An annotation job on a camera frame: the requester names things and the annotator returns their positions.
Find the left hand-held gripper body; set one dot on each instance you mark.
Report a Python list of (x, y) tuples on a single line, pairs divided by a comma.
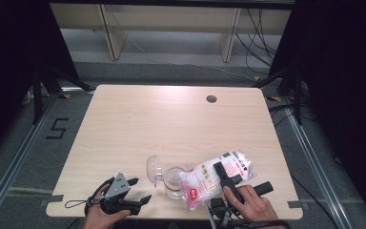
[(219, 206)]

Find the red and white pouch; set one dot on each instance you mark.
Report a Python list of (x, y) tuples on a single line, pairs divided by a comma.
[(203, 181)]

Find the clear glass jar with lid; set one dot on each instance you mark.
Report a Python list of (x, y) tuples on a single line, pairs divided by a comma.
[(155, 170)]

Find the person's right hand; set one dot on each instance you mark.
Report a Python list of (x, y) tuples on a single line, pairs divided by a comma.
[(255, 208)]

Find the person's left hand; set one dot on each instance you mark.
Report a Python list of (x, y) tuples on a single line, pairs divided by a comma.
[(100, 220)]

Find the yellow black tape piece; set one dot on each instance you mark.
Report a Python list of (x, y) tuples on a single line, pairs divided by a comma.
[(256, 78), (274, 98), (65, 96)]

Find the black metal stand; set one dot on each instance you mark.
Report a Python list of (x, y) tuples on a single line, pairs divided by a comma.
[(38, 95), (297, 95)]

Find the black curtain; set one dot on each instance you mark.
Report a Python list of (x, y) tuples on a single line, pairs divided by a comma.
[(346, 79), (12, 63)]

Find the light wooden shelf unit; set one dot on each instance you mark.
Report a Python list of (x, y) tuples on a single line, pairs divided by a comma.
[(171, 17)]

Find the aluminium floor rail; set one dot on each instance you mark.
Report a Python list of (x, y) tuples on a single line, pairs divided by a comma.
[(19, 159), (314, 165)]

